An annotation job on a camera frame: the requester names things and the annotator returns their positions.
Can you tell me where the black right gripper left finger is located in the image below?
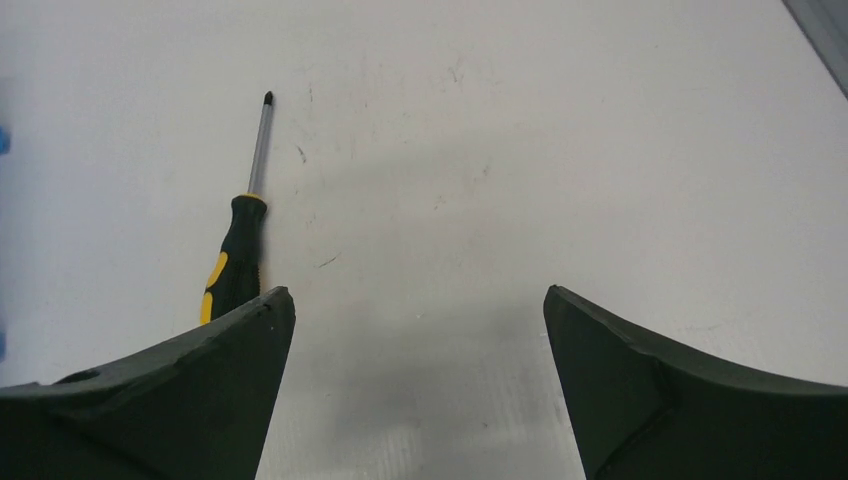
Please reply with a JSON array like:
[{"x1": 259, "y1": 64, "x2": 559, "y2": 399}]
[{"x1": 1, "y1": 286, "x2": 296, "y2": 479}]

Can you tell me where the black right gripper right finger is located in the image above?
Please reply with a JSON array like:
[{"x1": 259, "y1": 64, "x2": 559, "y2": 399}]
[{"x1": 543, "y1": 285, "x2": 847, "y2": 479}]

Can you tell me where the blue bin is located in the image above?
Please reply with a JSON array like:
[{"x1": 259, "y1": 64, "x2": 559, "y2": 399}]
[{"x1": 0, "y1": 128, "x2": 10, "y2": 155}]

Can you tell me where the black yellow handled screwdriver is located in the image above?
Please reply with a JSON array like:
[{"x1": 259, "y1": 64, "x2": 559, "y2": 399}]
[{"x1": 200, "y1": 91, "x2": 275, "y2": 324}]

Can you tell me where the grey metal table rail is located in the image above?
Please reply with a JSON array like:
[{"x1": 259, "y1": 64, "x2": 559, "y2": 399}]
[{"x1": 782, "y1": 0, "x2": 847, "y2": 97}]

